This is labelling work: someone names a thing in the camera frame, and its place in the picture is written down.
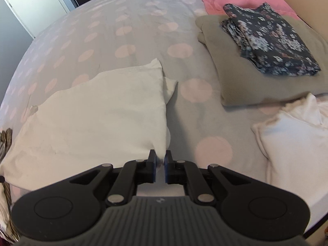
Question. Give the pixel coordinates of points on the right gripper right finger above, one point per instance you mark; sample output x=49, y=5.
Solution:
x=188, y=175

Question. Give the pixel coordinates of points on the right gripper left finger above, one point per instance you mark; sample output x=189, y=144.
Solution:
x=132, y=174

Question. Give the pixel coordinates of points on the white long-sleeve shirt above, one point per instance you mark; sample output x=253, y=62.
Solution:
x=116, y=117

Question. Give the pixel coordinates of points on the folded white garment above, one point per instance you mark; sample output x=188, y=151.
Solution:
x=294, y=141

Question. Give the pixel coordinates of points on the folded dark floral garment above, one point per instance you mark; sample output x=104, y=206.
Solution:
x=266, y=39

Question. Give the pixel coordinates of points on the white door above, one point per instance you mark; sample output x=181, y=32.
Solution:
x=37, y=15

